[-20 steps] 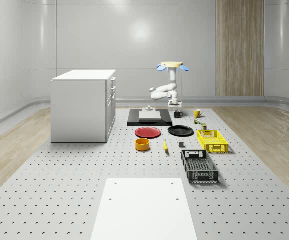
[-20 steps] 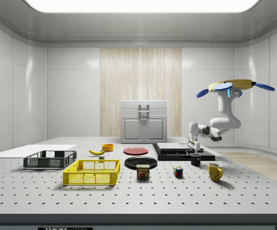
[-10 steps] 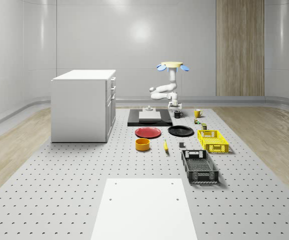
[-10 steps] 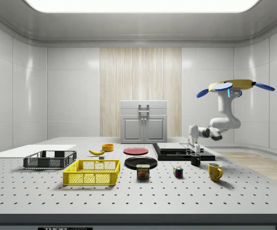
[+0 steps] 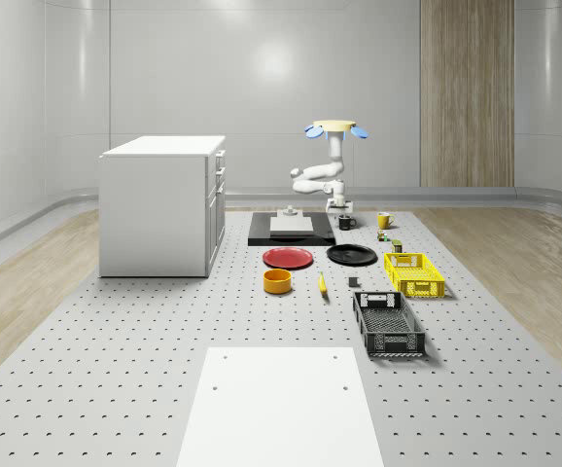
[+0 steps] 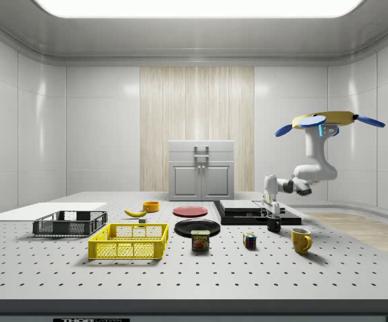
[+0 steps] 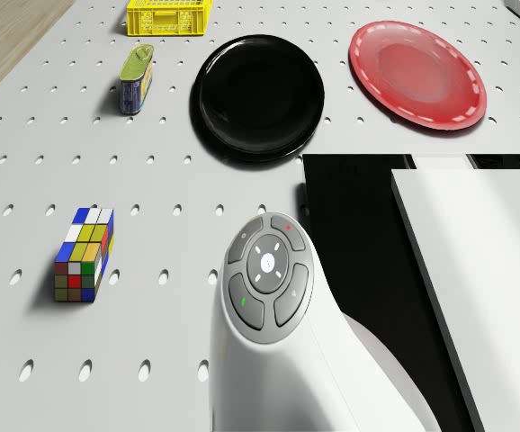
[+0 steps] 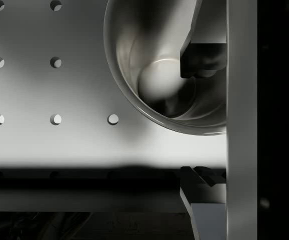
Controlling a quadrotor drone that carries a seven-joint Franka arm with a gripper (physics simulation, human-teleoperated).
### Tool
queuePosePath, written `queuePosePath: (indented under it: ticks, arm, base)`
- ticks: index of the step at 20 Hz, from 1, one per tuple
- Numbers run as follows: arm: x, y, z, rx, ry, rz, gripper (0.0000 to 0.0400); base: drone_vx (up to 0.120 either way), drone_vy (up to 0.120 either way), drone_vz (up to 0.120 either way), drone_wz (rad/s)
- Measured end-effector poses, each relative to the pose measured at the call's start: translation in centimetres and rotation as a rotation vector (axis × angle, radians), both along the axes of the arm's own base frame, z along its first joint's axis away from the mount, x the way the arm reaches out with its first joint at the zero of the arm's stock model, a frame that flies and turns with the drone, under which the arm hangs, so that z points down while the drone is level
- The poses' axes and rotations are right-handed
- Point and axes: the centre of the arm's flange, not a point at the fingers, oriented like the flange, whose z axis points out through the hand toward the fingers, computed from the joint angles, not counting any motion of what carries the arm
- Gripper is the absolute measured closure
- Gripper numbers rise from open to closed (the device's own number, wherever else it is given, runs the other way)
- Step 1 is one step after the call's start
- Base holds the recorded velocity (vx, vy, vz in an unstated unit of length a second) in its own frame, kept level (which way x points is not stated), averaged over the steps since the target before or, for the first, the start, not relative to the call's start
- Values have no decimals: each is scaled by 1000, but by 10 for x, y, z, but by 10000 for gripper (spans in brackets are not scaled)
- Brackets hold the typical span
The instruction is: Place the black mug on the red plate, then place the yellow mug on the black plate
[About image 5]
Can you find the yellow bowl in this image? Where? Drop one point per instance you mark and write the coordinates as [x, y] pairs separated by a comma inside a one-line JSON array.
[[277, 284]]

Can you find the grey cube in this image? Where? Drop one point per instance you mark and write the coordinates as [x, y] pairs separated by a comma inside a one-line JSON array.
[[354, 282]]

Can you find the puzzle cube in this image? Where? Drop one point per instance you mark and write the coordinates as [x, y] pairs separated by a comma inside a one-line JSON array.
[[383, 237]]

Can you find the dark grey basket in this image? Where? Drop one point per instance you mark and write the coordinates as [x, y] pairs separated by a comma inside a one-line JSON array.
[[388, 323]]

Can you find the yellow basket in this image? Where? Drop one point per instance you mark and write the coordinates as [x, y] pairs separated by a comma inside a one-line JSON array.
[[413, 272]]

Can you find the flat-sided can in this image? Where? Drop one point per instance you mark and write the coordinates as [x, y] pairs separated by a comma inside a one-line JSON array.
[[397, 246]]

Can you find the yellow mug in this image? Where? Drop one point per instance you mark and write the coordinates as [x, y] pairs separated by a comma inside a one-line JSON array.
[[383, 221]]

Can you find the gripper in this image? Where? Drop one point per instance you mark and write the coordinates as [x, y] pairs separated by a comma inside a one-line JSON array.
[[340, 205]]

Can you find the black plate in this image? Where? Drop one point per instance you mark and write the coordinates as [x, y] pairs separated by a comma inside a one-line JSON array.
[[352, 255]]

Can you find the banana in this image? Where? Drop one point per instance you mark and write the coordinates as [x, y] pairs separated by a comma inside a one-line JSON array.
[[322, 286]]

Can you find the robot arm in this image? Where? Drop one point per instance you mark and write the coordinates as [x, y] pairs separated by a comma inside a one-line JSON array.
[[335, 151]]

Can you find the white board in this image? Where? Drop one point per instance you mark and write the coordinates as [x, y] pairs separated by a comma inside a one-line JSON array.
[[281, 408]]

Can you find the white cabinet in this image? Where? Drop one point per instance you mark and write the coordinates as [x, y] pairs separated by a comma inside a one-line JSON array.
[[154, 214]]

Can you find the black mug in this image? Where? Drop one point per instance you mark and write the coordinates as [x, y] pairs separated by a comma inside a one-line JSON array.
[[345, 224]]

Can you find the red plate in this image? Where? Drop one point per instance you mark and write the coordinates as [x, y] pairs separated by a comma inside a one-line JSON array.
[[288, 258]]

